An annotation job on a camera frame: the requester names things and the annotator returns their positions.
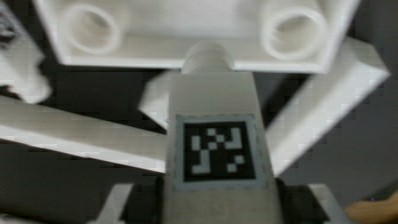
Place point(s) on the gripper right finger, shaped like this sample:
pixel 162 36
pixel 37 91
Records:
pixel 309 205

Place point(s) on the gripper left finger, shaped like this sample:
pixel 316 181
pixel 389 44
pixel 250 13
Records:
pixel 131 204

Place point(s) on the white furniture leg with tag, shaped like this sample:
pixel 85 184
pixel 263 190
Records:
pixel 218 183

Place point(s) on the white leg left front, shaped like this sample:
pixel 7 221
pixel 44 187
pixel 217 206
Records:
pixel 19 59

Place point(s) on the white leg front right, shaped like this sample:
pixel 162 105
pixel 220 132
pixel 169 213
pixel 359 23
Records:
pixel 325 99

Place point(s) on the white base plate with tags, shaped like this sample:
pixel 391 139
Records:
pixel 80 136

